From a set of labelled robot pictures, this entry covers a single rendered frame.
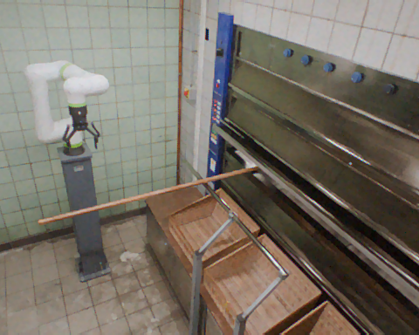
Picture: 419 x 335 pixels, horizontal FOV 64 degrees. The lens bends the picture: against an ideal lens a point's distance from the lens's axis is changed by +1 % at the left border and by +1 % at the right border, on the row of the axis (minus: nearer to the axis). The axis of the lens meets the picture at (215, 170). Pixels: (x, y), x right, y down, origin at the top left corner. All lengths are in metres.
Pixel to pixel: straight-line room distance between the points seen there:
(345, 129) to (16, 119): 2.42
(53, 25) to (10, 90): 0.58
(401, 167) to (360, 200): 0.27
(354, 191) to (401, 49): 0.66
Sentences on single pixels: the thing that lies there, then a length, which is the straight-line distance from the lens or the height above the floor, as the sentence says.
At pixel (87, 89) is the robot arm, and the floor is 1.82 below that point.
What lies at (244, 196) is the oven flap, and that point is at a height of 0.96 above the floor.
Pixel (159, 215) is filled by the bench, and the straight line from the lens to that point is 2.90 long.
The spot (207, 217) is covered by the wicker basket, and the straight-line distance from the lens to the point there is 2.87.
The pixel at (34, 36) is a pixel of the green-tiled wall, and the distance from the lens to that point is 2.92.
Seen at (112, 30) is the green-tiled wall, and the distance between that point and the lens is 2.99.
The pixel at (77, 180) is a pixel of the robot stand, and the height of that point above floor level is 1.01.
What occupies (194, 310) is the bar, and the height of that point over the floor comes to 0.44.
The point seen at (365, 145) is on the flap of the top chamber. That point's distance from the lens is 1.65.
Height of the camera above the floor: 2.41
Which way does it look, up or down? 31 degrees down
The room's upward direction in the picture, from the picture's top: 5 degrees clockwise
